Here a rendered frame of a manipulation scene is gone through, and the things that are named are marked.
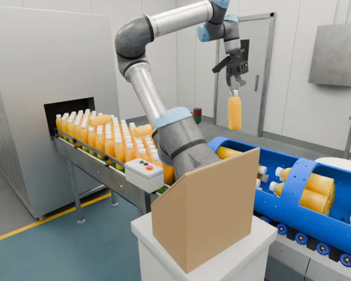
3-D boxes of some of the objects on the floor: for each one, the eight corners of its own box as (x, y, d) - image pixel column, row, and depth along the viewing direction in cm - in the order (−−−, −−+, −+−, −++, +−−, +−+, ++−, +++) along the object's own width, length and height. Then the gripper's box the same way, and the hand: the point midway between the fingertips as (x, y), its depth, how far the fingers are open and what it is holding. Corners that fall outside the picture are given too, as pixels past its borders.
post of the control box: (153, 317, 160) (144, 185, 125) (149, 313, 163) (139, 183, 128) (157, 313, 163) (150, 182, 128) (154, 308, 165) (145, 180, 130)
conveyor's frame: (176, 325, 155) (173, 207, 124) (68, 214, 263) (52, 136, 232) (219, 277, 187) (225, 174, 156) (107, 195, 295) (97, 125, 264)
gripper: (235, 49, 108) (240, 96, 115) (248, 46, 115) (253, 91, 122) (219, 53, 114) (225, 97, 121) (233, 49, 122) (238, 91, 128)
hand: (234, 91), depth 123 cm, fingers closed on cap, 4 cm apart
